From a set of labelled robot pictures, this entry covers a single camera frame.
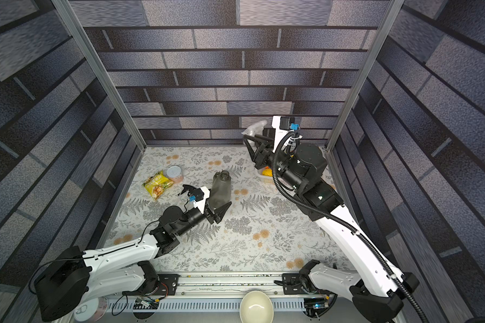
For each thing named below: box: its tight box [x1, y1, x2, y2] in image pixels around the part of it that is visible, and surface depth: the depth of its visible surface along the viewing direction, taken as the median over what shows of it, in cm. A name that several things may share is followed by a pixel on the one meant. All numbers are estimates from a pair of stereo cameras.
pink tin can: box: [166, 165, 184, 184], surface depth 103 cm
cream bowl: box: [239, 290, 275, 323], surface depth 68 cm
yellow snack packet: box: [142, 170, 175, 200], surface depth 100 cm
